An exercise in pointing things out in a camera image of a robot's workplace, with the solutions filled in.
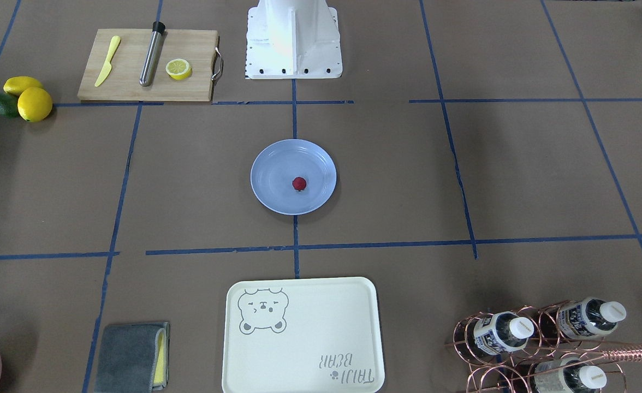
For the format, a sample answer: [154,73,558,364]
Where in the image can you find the red strawberry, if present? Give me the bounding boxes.
[292,177,307,192]

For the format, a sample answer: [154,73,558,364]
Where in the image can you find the blue plastic plate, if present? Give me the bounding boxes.
[249,139,337,216]

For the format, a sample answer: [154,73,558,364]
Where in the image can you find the cream bear tray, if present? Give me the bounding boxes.
[222,277,385,392]

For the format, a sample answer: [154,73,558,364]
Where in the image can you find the lemon half slice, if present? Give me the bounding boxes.
[165,59,192,80]

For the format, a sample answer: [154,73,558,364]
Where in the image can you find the dark tea bottle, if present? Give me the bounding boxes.
[466,311,536,360]
[555,297,627,340]
[529,356,608,392]

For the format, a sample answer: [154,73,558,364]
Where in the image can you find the wooden cutting board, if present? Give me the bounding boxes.
[77,29,221,103]

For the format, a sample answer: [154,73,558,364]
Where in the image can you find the grey folded cloth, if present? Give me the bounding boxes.
[94,321,170,392]

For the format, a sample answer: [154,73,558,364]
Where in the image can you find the yellow lemon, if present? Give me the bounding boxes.
[3,75,44,97]
[17,87,54,122]

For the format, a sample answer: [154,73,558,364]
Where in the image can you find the green lime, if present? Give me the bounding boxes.
[0,93,20,118]

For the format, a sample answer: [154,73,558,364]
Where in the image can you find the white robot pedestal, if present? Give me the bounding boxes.
[245,1,343,80]

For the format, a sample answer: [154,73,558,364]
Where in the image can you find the steel handled knife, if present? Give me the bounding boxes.
[139,21,165,87]

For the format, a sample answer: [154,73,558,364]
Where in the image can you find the copper wire bottle rack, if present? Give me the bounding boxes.
[445,297,642,392]

